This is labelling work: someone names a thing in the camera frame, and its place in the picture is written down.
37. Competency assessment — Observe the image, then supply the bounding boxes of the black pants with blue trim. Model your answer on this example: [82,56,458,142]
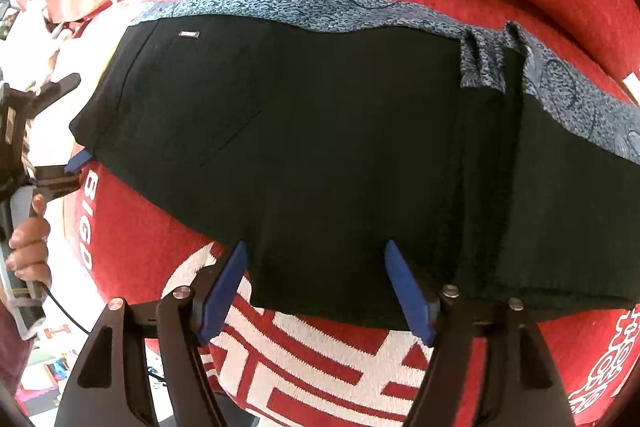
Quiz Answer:
[69,0,640,330]

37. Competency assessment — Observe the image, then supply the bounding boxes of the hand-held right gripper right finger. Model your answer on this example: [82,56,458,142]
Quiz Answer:
[384,239,576,427]

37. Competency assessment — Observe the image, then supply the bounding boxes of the person's left hand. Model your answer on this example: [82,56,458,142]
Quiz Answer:
[7,194,53,288]

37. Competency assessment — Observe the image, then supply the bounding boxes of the person's left forearm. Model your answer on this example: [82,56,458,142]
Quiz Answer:
[0,302,33,408]

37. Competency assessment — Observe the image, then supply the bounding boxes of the thin black cable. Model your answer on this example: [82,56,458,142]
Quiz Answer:
[39,281,92,336]

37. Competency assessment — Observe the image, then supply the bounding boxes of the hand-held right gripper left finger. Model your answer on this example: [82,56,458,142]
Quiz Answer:
[55,241,248,427]

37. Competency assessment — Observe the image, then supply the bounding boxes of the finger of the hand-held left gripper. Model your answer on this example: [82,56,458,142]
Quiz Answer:
[35,147,94,198]
[30,73,82,108]

